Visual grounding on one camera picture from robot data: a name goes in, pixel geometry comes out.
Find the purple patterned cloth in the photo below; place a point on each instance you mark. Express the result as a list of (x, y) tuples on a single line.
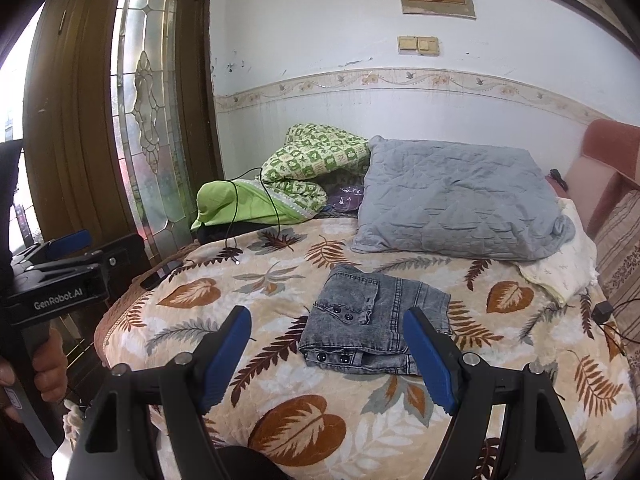
[(345, 199)]

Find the grey quilted pillow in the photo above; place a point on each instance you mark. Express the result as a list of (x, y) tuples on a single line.
[(450, 200)]

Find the black charger adapter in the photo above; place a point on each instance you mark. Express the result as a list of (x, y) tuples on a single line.
[(601, 312)]

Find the black phone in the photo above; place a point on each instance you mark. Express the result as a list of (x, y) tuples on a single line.
[(161, 275)]

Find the small black device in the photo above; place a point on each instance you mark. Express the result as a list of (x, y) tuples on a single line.
[(556, 179)]

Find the pink sofa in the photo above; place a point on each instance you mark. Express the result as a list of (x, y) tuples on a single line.
[(605, 145)]

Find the blue denim pants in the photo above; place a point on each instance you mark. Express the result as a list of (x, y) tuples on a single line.
[(380, 310)]

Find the wooden door with stained glass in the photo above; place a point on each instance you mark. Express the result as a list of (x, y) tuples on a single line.
[(85, 110)]

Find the leaf-print blanket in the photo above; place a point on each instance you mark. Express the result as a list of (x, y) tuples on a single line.
[(310, 400)]

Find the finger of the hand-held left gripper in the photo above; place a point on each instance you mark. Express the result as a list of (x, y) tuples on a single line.
[(67, 241), (120, 255)]

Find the white crumpled cloth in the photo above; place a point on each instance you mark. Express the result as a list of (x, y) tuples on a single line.
[(565, 265)]

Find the striped beige cushion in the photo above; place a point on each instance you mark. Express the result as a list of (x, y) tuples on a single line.
[(622, 250)]

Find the beige light switch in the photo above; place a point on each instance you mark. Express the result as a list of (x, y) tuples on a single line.
[(419, 45)]

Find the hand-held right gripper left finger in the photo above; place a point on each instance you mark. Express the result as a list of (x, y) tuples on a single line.
[(225, 360)]

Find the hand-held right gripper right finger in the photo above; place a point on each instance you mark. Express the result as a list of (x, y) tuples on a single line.
[(430, 365)]

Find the green patterned quilt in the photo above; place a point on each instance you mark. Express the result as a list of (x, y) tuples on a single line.
[(320, 152)]

